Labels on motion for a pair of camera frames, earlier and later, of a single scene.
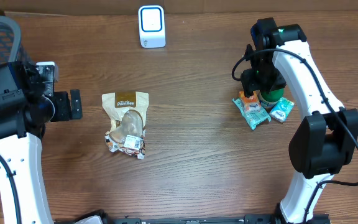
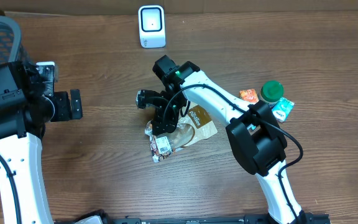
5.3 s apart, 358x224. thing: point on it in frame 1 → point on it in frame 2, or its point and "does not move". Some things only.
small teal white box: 281,109 does not move
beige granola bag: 127,112 → 197,125
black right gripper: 251,84 → 169,117
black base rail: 258,218 does not move
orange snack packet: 251,104 does not move
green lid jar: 268,100 does not move
